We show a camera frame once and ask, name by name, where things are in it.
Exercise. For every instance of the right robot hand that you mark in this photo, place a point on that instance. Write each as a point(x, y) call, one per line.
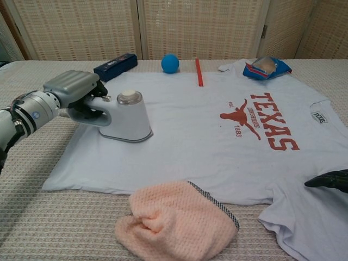
point(331, 180)

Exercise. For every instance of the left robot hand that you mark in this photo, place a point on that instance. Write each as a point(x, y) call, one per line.
point(70, 84)

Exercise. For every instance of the white steam iron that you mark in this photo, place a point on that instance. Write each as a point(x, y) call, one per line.
point(130, 119)

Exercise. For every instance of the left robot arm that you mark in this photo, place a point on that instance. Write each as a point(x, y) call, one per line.
point(32, 114)

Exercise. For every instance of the dark blue rectangular box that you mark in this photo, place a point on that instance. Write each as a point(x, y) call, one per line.
point(114, 68)

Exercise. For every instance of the blue ball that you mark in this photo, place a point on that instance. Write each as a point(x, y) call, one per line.
point(170, 64)

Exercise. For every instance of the blue snack packet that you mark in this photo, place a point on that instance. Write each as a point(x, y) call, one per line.
point(281, 68)

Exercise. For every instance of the red stick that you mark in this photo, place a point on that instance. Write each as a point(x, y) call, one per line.
point(199, 72)

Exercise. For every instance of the beige woven folding screen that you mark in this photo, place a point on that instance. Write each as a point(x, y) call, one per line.
point(190, 27)

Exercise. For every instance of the beige woven tablecloth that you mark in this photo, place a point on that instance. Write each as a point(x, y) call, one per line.
point(40, 217)

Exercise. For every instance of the white Texas Longhorns T-shirt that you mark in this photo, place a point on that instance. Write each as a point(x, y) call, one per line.
point(190, 152)

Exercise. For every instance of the peach waffle towel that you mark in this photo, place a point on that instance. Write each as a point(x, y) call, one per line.
point(176, 217)

